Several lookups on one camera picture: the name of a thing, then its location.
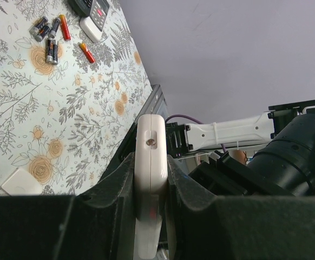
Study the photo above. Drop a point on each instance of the white grey AC remote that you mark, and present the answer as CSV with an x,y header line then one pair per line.
x,y
93,24

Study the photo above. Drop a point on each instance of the red orange battery lower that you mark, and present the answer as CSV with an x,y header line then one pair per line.
x,y
87,52

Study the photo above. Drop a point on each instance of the red orange battery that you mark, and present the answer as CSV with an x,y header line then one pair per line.
x,y
64,28
87,52

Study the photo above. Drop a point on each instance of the white remote control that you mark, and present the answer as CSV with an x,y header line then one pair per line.
x,y
150,182

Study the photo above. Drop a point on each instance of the black battery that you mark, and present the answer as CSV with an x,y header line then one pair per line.
x,y
36,28
43,32
55,25

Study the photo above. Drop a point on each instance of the metal corner rail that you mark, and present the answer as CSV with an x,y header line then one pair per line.
x,y
155,104

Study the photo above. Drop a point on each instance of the white battery cover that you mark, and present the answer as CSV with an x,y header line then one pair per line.
x,y
21,183

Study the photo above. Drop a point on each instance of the red orange battery upper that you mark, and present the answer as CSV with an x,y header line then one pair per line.
x,y
64,28

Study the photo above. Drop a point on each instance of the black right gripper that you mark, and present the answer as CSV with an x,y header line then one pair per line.
x,y
285,167

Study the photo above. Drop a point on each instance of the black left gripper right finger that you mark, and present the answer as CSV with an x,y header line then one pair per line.
x,y
201,225

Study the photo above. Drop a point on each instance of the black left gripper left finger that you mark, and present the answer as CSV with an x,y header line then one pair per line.
x,y
97,224

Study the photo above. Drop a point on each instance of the black TV remote control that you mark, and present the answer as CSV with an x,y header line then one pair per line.
x,y
81,7

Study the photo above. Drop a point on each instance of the black battery single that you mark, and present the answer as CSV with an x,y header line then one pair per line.
x,y
51,51

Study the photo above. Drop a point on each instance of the black battery top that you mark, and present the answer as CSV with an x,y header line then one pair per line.
x,y
36,28

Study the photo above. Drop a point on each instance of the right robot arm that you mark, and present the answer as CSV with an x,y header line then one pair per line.
x,y
241,139

